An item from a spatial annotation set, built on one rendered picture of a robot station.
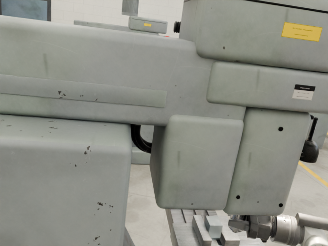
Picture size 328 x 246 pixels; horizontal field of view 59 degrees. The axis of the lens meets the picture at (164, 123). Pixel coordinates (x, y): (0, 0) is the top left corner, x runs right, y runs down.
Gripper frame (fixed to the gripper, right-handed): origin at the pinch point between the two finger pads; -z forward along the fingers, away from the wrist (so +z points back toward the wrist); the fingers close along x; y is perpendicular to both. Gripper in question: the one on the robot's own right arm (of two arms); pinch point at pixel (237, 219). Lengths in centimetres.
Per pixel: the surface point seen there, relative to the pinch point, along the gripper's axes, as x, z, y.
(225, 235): -12.6, -0.9, 16.6
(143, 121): 21.4, -28.7, -34.0
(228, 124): 16.0, -9.6, -35.1
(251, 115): 11.8, -4.3, -37.1
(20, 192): 40, -47, -22
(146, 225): -144, -56, 123
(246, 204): 10.7, -0.4, -12.1
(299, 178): -324, 127, 125
